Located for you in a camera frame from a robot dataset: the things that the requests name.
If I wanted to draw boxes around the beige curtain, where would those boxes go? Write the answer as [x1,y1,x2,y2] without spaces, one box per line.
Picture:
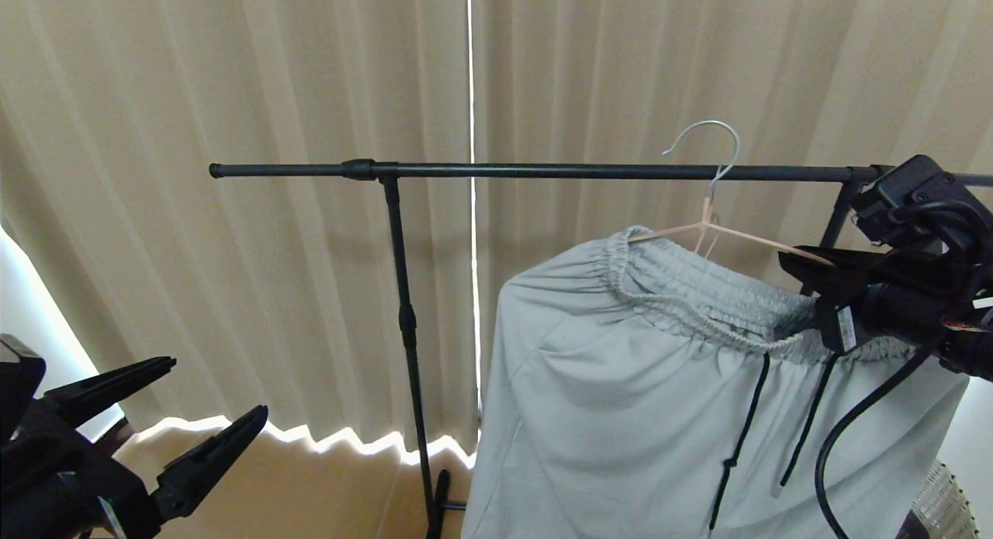
[0,0,993,466]

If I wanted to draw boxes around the white laundry basket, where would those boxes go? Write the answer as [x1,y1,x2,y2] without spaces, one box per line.
[898,460,983,539]

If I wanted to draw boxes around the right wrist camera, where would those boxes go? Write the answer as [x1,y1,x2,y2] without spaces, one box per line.
[851,154,993,254]

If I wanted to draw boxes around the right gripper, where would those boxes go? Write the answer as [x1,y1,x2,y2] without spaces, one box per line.
[818,279,949,358]

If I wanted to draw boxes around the black cable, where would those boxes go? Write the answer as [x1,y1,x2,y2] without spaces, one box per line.
[815,344,936,539]

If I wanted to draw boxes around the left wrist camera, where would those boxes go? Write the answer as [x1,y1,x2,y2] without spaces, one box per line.
[0,333,47,443]

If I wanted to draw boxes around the black clothes rack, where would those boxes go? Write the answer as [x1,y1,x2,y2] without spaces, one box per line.
[208,159,993,539]

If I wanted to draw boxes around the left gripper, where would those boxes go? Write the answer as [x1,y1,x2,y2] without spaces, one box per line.
[0,357,269,539]

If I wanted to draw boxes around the pink clothes hanger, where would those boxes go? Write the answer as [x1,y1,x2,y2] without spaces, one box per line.
[627,120,836,267]
[693,213,724,259]

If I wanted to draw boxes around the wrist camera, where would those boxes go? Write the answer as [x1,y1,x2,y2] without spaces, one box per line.
[0,333,47,443]
[851,154,993,254]

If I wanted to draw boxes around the pale grey shorts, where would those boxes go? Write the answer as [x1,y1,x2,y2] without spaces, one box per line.
[462,227,971,539]

